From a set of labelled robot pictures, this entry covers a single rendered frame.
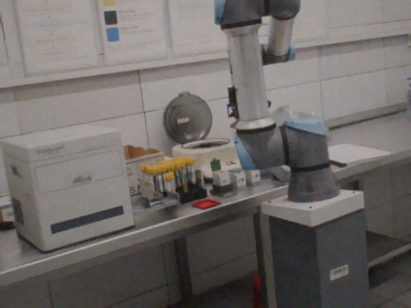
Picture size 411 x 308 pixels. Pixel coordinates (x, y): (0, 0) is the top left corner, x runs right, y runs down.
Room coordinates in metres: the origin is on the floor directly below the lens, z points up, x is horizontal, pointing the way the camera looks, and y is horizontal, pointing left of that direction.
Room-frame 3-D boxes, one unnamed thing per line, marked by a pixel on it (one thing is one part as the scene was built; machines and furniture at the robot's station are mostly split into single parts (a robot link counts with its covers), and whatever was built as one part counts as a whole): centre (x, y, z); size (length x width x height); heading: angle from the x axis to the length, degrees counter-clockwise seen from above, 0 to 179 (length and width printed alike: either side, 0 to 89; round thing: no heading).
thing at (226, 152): (2.22, -0.01, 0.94); 0.30 x 0.24 x 0.12; 24
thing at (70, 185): (1.66, 0.41, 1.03); 0.31 x 0.27 x 0.30; 123
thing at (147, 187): (1.96, 0.13, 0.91); 0.20 x 0.10 x 0.07; 123
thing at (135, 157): (2.07, 0.32, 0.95); 0.29 x 0.25 x 0.15; 33
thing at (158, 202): (1.69, 0.20, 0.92); 0.21 x 0.07 x 0.05; 123
